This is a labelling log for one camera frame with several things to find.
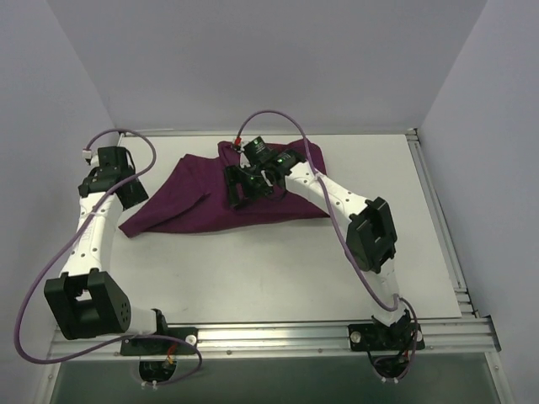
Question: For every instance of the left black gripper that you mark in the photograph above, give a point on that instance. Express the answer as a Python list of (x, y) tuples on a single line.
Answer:
[(132, 194)]

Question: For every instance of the aluminium front rail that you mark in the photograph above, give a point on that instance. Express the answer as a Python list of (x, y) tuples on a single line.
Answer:
[(468, 334)]

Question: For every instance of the purple surgical wrap cloth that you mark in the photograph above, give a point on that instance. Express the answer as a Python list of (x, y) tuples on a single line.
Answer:
[(194, 200)]

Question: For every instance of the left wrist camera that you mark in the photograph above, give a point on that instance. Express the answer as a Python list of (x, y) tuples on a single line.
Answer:
[(113, 156)]

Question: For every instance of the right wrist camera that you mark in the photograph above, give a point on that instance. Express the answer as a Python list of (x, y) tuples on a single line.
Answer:
[(257, 151)]

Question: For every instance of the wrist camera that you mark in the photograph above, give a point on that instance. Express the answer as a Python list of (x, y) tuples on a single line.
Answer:
[(257, 151), (113, 156)]

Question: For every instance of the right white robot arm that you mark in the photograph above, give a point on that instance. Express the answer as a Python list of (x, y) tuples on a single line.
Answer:
[(364, 227)]

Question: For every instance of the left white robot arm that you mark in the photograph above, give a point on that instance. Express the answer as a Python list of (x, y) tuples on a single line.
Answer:
[(84, 299)]

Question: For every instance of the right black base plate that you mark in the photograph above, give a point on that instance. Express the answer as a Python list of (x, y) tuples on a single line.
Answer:
[(376, 337)]

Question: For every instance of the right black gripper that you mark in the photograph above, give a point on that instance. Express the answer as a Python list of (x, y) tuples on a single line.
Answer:
[(237, 185)]

